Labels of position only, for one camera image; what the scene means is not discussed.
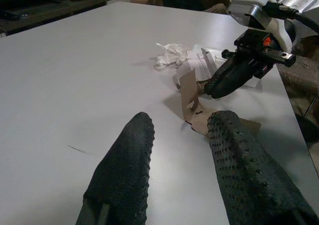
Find white folded paper packaging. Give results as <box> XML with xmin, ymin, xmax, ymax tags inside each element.
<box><xmin>173</xmin><ymin>44</ymin><xmax>263</xmax><ymax>90</ymax></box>

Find torn brown cardboard piece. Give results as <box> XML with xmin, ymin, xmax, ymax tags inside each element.
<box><xmin>177</xmin><ymin>69</ymin><xmax>262</xmax><ymax>137</ymax></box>

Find crumpled white tissue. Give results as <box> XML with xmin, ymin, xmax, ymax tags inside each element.
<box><xmin>152</xmin><ymin>42</ymin><xmax>193</xmax><ymax>72</ymax></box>

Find dark wooden cabinet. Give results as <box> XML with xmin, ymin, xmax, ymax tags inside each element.
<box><xmin>0</xmin><ymin>0</ymin><xmax>132</xmax><ymax>37</ymax></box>

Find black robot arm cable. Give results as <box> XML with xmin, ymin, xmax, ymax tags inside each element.
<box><xmin>265</xmin><ymin>0</ymin><xmax>319</xmax><ymax>35</ymax></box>

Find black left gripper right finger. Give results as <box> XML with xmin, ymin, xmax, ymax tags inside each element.
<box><xmin>207</xmin><ymin>110</ymin><xmax>319</xmax><ymax>225</ymax></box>

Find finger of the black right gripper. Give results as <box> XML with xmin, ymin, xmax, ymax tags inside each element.
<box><xmin>204</xmin><ymin>57</ymin><xmax>240</xmax><ymax>96</ymax></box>
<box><xmin>213</xmin><ymin>61</ymin><xmax>258</xmax><ymax>101</ymax></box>

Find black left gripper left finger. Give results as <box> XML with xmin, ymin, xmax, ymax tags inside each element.
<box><xmin>75</xmin><ymin>112</ymin><xmax>155</xmax><ymax>225</ymax></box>

